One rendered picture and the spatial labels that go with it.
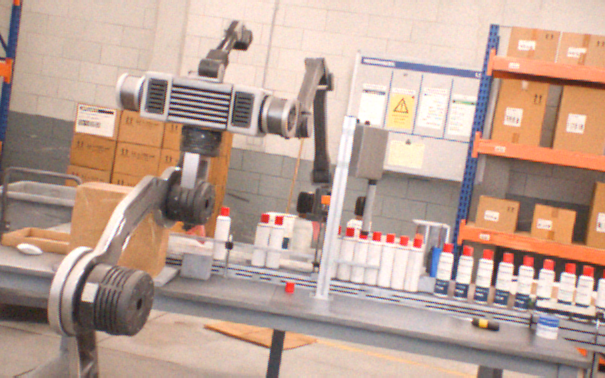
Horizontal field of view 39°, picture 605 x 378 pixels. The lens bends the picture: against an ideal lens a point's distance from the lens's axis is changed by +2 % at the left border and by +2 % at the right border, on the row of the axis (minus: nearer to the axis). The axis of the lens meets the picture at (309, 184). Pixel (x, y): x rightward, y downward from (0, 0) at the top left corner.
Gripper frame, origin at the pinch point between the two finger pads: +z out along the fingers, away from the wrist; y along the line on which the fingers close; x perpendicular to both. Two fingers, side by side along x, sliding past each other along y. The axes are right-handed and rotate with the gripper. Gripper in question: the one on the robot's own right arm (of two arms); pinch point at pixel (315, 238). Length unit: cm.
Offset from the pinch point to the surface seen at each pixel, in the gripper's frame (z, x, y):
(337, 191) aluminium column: -20.5, 22.0, -5.9
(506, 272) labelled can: 0, 8, -73
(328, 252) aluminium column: 2.0, 21.7, -6.1
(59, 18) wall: -121, -503, 296
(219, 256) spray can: 11.7, 9.1, 34.9
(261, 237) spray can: 2.0, 9.2, 20.1
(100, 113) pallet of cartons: -35, -326, 190
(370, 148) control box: -37.8, 19.7, -15.4
